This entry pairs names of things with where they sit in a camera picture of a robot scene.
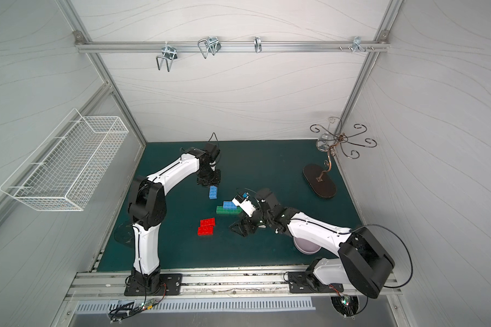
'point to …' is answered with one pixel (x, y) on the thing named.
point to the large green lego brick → (220, 210)
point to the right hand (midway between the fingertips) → (236, 218)
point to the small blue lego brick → (213, 192)
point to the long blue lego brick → (229, 205)
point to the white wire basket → (65, 169)
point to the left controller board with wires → (121, 310)
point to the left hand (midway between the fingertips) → (217, 185)
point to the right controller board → (346, 305)
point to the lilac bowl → (305, 247)
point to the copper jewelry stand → (322, 182)
